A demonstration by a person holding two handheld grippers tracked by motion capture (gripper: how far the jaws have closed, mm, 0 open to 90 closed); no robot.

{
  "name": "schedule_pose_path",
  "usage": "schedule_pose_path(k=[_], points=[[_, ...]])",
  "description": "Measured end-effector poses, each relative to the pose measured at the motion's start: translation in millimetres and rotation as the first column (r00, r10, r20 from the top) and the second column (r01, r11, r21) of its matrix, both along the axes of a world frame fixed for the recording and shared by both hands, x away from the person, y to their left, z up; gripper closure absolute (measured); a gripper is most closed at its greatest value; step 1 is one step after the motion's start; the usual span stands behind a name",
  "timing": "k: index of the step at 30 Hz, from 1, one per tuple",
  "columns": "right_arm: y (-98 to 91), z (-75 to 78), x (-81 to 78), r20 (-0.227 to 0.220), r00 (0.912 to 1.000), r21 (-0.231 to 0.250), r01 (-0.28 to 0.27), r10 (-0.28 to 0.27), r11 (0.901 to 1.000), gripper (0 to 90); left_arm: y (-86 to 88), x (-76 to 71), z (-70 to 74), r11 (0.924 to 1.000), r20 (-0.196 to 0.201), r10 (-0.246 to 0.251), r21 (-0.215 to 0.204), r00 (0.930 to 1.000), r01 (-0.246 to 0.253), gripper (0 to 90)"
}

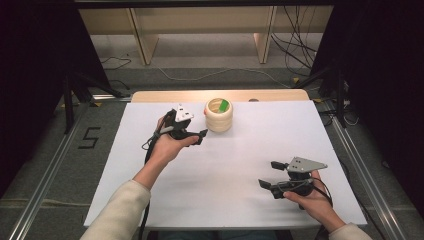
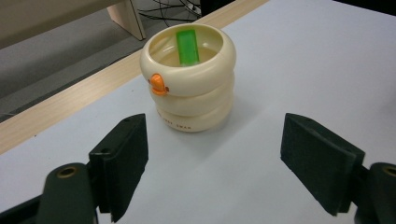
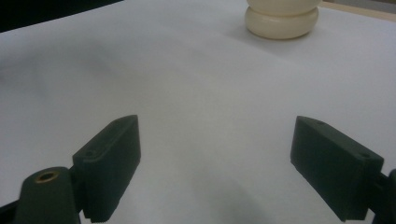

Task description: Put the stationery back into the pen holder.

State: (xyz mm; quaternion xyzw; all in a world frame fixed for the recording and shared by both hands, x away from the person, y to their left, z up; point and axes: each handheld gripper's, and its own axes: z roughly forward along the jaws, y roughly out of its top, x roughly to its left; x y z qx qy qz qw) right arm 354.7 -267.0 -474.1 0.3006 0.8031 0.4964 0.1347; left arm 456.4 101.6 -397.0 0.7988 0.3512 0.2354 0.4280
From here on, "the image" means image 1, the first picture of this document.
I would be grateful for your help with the ribbed wooden pen holder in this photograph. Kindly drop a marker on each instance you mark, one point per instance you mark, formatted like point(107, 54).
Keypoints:
point(218, 121)

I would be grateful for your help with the black curtain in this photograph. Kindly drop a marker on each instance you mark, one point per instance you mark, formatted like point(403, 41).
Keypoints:
point(33, 66)
point(390, 83)

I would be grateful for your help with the person's left hand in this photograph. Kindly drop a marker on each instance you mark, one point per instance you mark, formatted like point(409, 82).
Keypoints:
point(166, 150)

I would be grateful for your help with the white board table cover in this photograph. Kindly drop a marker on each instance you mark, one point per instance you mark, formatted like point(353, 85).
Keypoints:
point(233, 156)

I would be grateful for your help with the aluminium floor rail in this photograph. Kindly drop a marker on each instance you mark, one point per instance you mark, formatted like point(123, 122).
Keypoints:
point(50, 170)
point(366, 176)

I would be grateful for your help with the light wooden desk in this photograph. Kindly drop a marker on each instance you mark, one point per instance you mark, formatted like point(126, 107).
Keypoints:
point(200, 20)

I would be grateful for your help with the green highlighter marker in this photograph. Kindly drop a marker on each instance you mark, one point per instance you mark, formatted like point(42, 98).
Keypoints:
point(223, 106)

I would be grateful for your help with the person's right hand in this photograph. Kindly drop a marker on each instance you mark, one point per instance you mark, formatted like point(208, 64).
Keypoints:
point(313, 205)

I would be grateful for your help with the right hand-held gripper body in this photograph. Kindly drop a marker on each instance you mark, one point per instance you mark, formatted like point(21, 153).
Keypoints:
point(303, 165)

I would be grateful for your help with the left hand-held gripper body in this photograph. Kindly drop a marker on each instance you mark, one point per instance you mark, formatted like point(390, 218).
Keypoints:
point(181, 118)

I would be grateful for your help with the black metal stand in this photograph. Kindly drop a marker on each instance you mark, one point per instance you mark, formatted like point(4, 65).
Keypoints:
point(80, 90)
point(333, 86)

